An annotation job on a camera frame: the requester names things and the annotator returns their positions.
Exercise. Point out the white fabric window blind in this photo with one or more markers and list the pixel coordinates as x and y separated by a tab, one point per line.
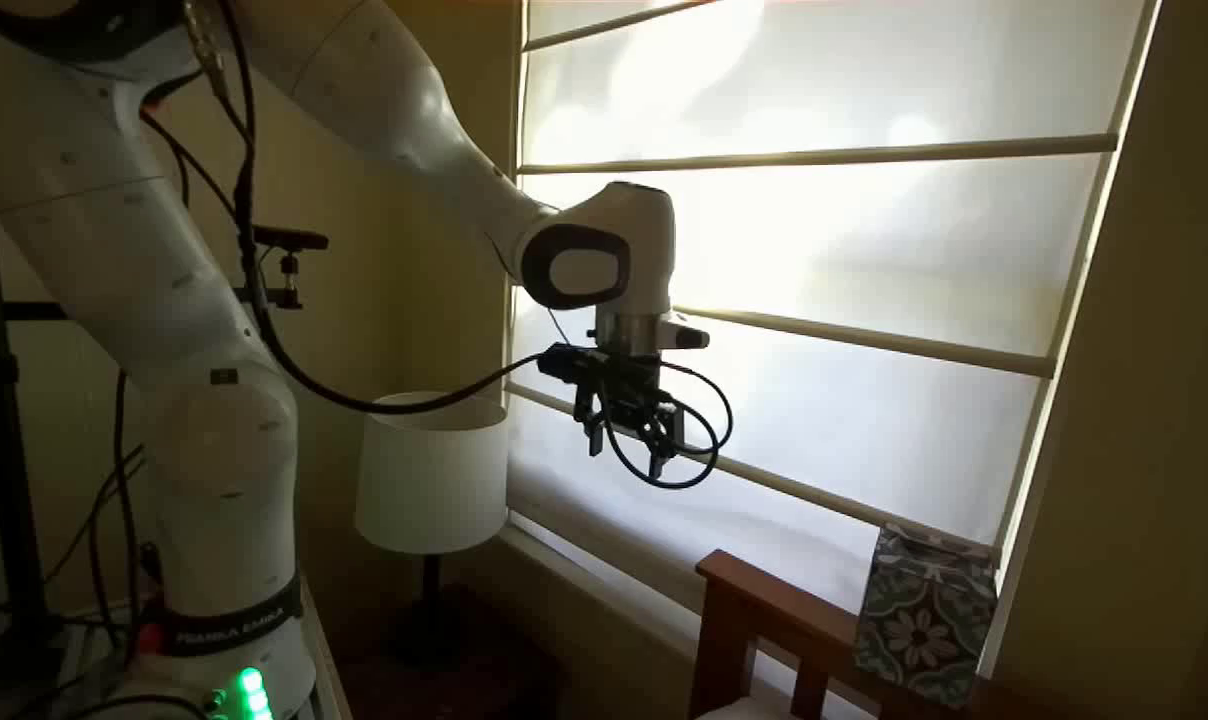
816	267

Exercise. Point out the patterned tissue box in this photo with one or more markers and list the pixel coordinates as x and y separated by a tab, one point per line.
925	616

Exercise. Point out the dark wooden nightstand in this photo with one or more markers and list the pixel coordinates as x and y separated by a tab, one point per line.
459	673

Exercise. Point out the black camera stand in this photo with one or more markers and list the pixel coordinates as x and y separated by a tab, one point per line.
7	440

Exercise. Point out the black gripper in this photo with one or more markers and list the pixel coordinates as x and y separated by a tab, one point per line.
622	369

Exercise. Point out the white window frame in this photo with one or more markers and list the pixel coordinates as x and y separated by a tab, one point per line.
590	570

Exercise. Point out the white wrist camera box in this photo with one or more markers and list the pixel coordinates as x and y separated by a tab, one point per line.
687	335

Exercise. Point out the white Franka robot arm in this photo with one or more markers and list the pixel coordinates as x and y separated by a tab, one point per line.
217	440

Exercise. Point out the white lamp shade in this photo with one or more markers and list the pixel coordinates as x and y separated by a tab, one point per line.
428	482

